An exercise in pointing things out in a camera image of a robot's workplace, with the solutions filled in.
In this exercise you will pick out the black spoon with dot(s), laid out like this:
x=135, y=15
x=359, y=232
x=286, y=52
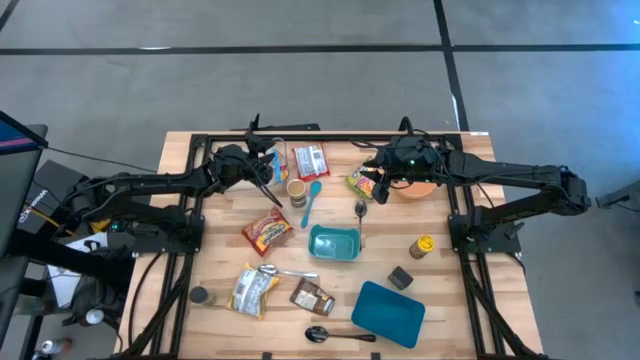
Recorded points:
x=316, y=334

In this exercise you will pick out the small black box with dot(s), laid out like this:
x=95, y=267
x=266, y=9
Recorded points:
x=400, y=278

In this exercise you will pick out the yellow white ramen packet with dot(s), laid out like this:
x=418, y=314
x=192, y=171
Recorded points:
x=251, y=292

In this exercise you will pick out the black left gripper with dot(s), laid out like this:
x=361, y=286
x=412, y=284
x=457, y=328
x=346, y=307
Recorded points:
x=240, y=167

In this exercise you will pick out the light blue plastic spoon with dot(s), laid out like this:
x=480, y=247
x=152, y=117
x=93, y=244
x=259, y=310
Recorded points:
x=315, y=189

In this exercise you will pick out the clear plastic bin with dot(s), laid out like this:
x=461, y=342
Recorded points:
x=283, y=145

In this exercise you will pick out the red yellow Maruchan ramen packet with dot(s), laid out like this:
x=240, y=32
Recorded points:
x=266, y=231

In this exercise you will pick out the dark blue plastic tray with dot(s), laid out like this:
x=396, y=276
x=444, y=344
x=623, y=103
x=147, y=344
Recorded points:
x=387, y=314

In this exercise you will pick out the computer monitor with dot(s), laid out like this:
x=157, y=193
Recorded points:
x=15, y=175

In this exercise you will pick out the blue striped ramen packet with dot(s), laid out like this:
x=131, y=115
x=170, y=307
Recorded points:
x=278, y=170

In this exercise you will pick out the teal plastic container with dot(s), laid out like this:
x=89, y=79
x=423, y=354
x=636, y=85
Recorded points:
x=334, y=243

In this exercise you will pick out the silver can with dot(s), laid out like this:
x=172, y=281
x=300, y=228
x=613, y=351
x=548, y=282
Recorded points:
x=54, y=346

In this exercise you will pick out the black bar behind table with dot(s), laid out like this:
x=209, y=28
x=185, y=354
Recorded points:
x=290, y=127

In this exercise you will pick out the orange bowl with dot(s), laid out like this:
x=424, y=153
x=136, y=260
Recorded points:
x=417, y=191

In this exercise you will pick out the jar with yellow lid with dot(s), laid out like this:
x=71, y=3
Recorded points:
x=424, y=245

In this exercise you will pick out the silver metal spoon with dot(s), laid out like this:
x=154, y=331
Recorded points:
x=267, y=270

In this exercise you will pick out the black aluminium table frame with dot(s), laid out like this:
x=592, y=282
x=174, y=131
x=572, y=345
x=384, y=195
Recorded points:
x=325, y=136

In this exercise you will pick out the red barcode ramen packet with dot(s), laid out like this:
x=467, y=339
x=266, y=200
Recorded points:
x=311, y=162

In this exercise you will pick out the green red ramen packet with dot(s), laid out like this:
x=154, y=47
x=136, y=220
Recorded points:
x=361, y=186

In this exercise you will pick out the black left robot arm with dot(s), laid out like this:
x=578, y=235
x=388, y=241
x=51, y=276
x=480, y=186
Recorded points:
x=150, y=179

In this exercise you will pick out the black equipment box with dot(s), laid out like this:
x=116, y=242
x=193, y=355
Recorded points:
x=55, y=185

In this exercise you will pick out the brown orange snack packet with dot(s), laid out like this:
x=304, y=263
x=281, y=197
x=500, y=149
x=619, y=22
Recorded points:
x=312, y=298

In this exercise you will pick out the glass jar tan lid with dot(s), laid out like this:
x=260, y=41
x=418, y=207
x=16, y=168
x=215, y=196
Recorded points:
x=296, y=190

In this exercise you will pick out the white paper sheet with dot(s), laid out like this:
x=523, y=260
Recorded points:
x=65, y=285

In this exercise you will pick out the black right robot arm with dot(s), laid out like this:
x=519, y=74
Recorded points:
x=500, y=172

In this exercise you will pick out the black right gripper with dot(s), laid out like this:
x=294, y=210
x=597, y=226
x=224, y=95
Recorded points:
x=412, y=160

